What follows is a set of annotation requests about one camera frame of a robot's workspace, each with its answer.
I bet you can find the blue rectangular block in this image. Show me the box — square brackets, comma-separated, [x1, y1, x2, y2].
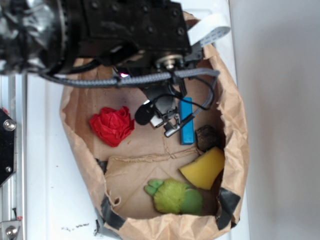
[179, 97, 195, 145]

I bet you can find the dark brown rock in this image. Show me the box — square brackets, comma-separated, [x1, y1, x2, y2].
[195, 125, 221, 152]

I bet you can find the brown paper bag tray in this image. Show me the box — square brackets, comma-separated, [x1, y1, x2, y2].
[60, 44, 249, 240]

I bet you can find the green plush toy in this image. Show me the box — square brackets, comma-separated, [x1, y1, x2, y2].
[144, 178, 204, 216]

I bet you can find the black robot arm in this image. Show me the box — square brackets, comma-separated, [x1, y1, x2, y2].
[0, 0, 200, 137]

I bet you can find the yellow sponge piece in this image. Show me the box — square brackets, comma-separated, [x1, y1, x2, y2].
[179, 147, 225, 190]

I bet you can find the white flat ribbon cable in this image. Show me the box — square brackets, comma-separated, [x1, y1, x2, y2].
[187, 12, 231, 48]

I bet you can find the aluminium frame rail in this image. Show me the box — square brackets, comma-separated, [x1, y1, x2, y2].
[0, 75, 27, 240]

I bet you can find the black metal bracket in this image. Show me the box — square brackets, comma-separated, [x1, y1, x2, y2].
[0, 108, 17, 187]

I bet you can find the crumpled red paper ball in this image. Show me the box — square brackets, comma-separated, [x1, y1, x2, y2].
[89, 106, 135, 148]

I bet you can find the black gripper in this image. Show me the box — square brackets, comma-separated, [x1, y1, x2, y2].
[114, 42, 203, 138]

